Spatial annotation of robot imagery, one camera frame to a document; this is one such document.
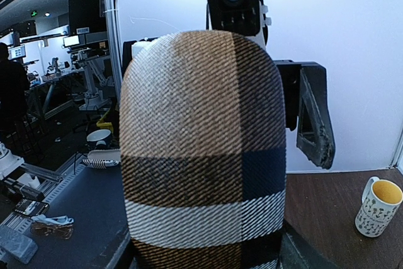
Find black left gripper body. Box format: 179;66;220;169
121;40;303;133

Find person in dark clothes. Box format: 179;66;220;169
1;42;31;156

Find glasses with blue strap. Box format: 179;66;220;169
30;214;74;239

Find grey foam block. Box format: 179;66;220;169
1;225;38;264

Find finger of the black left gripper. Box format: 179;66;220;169
297;62;335;169

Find white floral mug yellow inside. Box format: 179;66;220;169
355;176;402;238

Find smartphone on bench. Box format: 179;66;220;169
13;198;49;217

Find brown plaid glasses case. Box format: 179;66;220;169
120;30;286;268

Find blue white mug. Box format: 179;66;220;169
86;129;112;150

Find striped bowl on bench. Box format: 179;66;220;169
82;149;121;169

